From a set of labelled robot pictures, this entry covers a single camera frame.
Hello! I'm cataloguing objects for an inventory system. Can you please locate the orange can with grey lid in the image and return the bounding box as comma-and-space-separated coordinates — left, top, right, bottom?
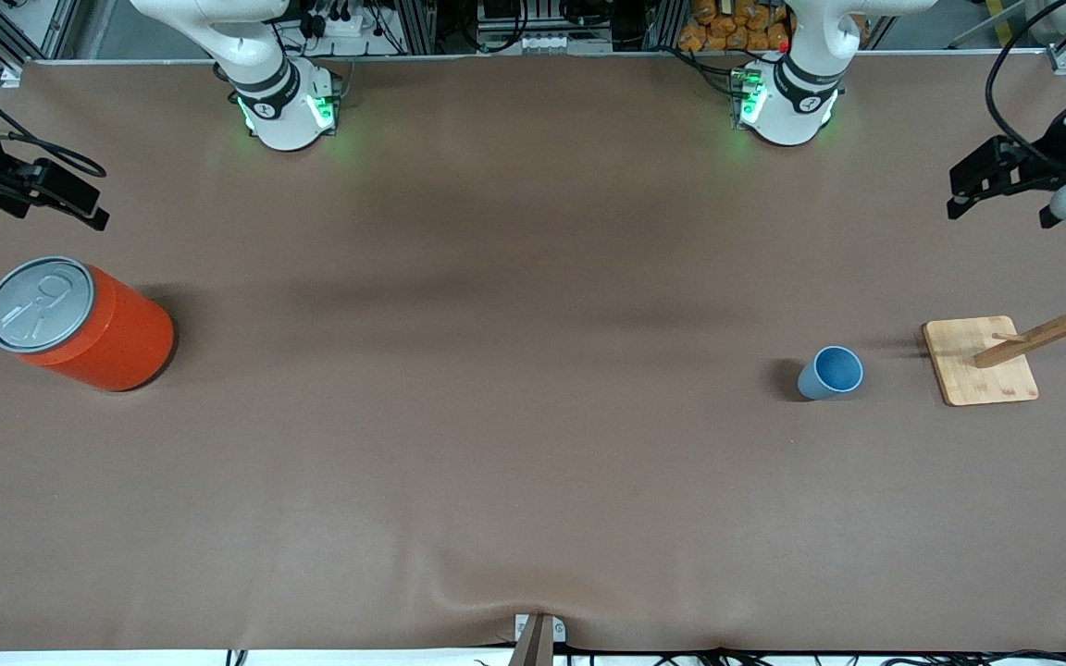
0, 256, 176, 393

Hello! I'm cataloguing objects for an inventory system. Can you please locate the white power strip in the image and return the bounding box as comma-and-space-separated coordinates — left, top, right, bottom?
297, 11, 367, 38

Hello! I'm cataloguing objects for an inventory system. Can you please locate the brown table cover mat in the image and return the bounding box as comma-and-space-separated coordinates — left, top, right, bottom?
0, 51, 1066, 654

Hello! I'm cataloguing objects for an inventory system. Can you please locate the light blue plastic cup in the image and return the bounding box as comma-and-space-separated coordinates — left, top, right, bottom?
797, 346, 864, 401

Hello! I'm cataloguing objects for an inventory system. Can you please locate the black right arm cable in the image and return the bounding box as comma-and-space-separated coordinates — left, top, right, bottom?
0, 55, 108, 179

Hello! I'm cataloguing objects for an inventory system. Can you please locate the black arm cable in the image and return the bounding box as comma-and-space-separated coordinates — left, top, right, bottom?
985, 0, 1066, 154
0, 55, 108, 179

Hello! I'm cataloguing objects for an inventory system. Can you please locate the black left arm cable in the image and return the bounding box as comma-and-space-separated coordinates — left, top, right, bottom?
985, 0, 1066, 154

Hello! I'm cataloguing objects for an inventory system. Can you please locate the orange packets pile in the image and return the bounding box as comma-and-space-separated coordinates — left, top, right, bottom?
678, 0, 798, 53

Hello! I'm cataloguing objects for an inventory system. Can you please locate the wooden mug tree stand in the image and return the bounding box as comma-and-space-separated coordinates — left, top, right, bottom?
922, 254, 1066, 408

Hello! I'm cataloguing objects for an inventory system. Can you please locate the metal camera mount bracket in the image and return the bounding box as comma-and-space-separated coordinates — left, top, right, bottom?
514, 612, 567, 666

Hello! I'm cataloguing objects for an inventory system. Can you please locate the white terminal strip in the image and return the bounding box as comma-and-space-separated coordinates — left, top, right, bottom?
516, 33, 595, 53

